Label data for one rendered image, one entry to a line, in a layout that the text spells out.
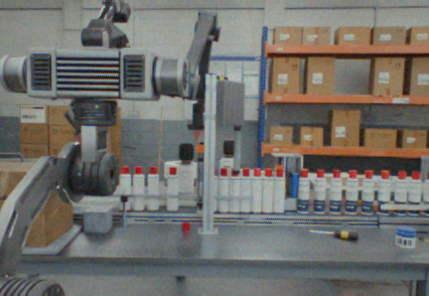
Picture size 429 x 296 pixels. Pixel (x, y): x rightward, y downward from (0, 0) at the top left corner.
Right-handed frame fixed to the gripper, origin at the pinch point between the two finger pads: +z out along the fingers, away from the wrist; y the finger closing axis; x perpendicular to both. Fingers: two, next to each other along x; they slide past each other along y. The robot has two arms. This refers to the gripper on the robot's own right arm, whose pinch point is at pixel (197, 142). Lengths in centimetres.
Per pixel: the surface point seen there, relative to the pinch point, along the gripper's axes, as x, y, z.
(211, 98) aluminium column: 33.8, -6.8, -21.5
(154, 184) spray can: 20.8, 18.8, 17.6
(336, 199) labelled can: 20, -65, 23
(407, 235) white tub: 50, -84, 30
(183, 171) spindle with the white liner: -5.2, 7.6, 15.8
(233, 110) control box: 30.1, -16.6, -16.7
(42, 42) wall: -457, 274, -118
